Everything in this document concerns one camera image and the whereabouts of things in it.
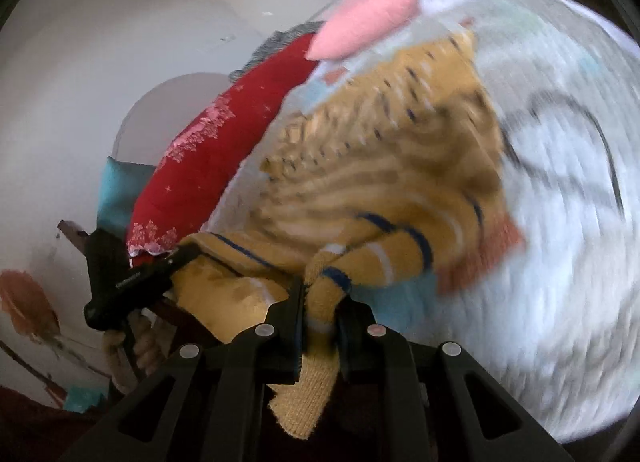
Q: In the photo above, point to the red floral quilt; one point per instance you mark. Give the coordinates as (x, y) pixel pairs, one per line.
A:
(200, 162)

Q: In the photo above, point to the yellow striped sweater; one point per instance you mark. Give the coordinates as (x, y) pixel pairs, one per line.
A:
(390, 157)

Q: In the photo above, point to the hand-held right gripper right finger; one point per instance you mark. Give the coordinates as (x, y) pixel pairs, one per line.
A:
(352, 342)

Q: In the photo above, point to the person's left hand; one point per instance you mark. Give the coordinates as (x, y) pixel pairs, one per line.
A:
(150, 349)

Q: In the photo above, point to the teal pillow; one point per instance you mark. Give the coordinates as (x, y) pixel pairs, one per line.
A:
(120, 192)

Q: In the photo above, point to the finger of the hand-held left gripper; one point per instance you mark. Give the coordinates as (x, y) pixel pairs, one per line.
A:
(181, 257)

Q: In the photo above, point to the orange round mat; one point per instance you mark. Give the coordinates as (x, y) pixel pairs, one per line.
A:
(25, 302)

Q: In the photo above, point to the white arched headboard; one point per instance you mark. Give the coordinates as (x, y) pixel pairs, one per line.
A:
(165, 107)

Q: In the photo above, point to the white quilted bedspread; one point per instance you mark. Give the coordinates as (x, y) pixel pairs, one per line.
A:
(550, 267)

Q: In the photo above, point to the teal cloth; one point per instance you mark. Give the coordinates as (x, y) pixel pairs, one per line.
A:
(82, 399)

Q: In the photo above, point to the pink pillow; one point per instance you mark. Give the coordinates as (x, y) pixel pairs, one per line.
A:
(360, 22)

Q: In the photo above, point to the grey knitted cloth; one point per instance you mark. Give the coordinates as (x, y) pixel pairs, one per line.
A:
(280, 40)

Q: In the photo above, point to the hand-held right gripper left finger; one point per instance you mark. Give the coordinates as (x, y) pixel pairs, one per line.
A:
(285, 342)

